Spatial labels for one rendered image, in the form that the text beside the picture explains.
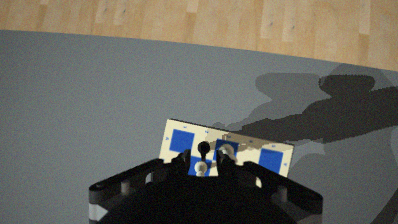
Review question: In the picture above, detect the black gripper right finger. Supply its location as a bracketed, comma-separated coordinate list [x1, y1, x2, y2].
[216, 150, 323, 224]

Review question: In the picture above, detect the blue and cream checkered board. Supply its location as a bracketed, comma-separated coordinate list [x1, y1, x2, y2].
[159, 119, 293, 178]

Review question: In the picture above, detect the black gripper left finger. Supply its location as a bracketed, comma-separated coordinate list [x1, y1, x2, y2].
[89, 149, 191, 224]

